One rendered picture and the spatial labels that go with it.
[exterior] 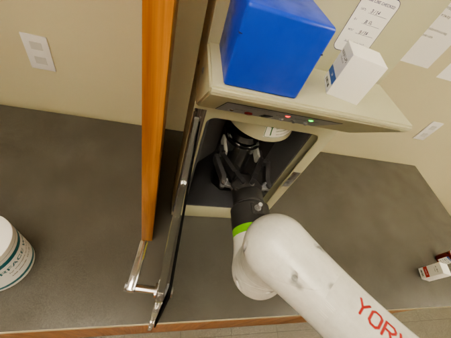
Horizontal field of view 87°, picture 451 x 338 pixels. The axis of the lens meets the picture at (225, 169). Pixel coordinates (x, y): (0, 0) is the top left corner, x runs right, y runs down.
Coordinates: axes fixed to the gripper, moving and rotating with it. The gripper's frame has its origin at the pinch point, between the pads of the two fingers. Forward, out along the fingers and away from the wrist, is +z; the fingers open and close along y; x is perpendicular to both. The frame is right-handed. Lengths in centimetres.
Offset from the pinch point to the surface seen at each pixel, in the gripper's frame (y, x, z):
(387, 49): -11.4, -37.0, -10.9
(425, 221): -99, 25, -7
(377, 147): -88, 19, 32
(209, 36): 16.6, -32.1, -10.8
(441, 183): -164, 41, 32
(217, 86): 15.9, -31.5, -22.0
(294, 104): 5.5, -31.2, -22.3
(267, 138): -1.3, -13.0, -9.4
